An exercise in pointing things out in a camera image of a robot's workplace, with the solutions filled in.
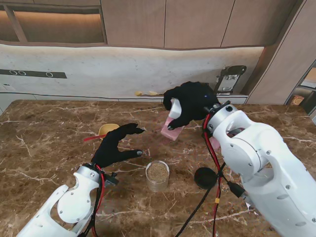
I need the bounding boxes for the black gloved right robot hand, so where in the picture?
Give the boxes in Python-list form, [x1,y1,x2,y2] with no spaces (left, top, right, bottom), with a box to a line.
[162,81,221,131]

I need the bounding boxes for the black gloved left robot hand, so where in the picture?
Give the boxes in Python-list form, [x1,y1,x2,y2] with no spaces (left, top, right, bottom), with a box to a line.
[91,123,146,171]

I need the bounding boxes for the red plastic measuring spoon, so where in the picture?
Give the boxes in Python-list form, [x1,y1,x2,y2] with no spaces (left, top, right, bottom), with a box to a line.
[83,134,107,142]

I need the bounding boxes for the white square container lid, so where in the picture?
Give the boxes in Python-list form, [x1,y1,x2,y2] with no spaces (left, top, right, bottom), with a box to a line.
[168,98,182,119]

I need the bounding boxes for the pink container with white lid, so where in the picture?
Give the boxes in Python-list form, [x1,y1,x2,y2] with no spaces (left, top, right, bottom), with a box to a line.
[160,116,185,141]

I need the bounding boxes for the pink plastic measuring cup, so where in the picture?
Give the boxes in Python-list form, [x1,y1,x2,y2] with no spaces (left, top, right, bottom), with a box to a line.
[209,137,221,150]

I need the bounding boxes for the clear jar of grain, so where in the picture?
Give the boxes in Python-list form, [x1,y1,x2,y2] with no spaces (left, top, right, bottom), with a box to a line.
[145,160,170,193]

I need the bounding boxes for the black round jar lid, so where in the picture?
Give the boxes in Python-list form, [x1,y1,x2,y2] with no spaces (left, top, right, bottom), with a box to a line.
[194,167,218,190]

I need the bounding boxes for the yellow plastic bowl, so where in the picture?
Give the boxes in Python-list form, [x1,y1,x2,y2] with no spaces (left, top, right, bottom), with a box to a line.
[98,123,121,136]

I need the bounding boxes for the black espresso machine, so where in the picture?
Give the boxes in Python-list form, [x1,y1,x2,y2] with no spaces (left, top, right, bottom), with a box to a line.
[214,65,247,96]

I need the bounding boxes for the tall wooden cabinet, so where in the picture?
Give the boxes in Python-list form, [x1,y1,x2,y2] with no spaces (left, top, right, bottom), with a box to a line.
[246,0,316,106]

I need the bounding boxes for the round wooden ornament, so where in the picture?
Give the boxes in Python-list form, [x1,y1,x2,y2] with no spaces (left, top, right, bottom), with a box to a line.
[290,95,305,107]

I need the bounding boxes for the lit open shelf niche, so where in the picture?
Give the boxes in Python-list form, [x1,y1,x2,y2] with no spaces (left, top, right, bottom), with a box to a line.
[0,0,108,46]

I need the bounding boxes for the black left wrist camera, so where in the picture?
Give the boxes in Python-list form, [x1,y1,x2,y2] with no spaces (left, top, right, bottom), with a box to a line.
[104,172,119,189]

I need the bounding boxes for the red black left arm cable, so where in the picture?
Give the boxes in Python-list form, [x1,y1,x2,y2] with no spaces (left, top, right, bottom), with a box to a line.
[82,164,119,237]

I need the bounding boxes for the red black arm cable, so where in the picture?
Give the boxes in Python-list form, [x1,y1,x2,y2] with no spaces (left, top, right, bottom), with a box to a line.
[176,113,245,237]
[82,164,119,237]

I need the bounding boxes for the wooden wall cabinets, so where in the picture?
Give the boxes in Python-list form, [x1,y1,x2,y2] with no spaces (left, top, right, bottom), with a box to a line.
[100,0,305,51]

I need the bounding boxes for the red black right arm cable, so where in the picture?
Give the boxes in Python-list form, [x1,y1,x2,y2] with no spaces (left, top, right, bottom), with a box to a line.
[176,113,245,237]

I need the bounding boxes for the black wall control panel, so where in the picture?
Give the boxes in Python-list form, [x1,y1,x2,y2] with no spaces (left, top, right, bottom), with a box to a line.
[0,69,68,79]

